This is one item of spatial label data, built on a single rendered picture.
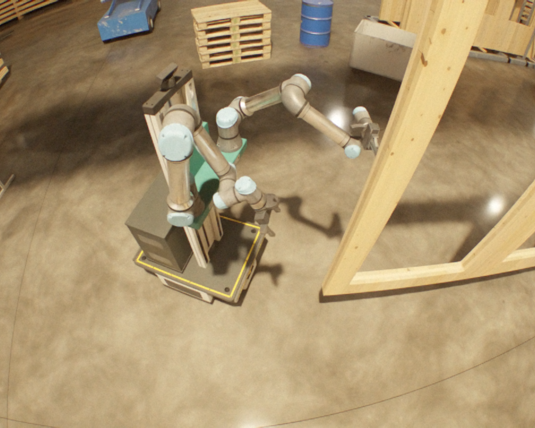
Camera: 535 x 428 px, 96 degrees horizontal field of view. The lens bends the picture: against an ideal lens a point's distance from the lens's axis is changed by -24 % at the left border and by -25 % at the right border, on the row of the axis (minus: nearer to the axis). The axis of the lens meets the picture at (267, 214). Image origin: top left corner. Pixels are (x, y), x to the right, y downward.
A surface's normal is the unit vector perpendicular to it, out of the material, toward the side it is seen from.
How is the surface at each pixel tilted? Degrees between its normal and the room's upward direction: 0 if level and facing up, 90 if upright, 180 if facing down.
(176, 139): 83
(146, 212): 0
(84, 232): 0
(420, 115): 90
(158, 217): 0
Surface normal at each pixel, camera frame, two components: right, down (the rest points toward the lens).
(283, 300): 0.00, -0.59
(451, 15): 0.07, 0.80
